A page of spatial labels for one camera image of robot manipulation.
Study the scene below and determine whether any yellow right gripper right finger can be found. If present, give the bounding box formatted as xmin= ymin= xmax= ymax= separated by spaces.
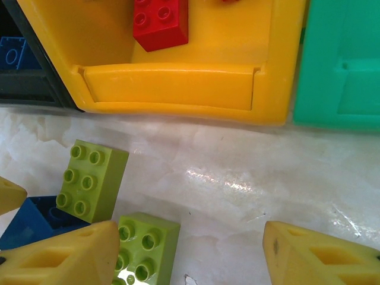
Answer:
xmin=263 ymin=220 xmax=380 ymax=285

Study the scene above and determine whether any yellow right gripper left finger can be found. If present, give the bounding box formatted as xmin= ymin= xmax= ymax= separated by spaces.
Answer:
xmin=0 ymin=220 xmax=121 ymax=285

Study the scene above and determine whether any blue lego brick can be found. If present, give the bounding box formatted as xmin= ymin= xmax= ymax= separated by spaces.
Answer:
xmin=0 ymin=195 xmax=91 ymax=251

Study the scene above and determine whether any lime green lego brick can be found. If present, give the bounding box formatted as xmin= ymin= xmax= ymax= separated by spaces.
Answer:
xmin=112 ymin=212 xmax=181 ymax=285
xmin=55 ymin=139 xmax=130 ymax=223

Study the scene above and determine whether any red lego brick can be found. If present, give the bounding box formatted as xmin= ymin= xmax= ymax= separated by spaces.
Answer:
xmin=132 ymin=0 xmax=189 ymax=53

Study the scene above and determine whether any black plastic bin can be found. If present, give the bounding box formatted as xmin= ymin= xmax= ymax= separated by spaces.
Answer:
xmin=0 ymin=0 xmax=86 ymax=113

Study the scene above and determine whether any green plastic bin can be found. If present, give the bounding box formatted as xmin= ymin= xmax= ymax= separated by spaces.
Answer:
xmin=292 ymin=0 xmax=380 ymax=133

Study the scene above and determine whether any yellow plastic bin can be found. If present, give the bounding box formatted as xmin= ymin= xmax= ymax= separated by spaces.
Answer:
xmin=16 ymin=0 xmax=309 ymax=127

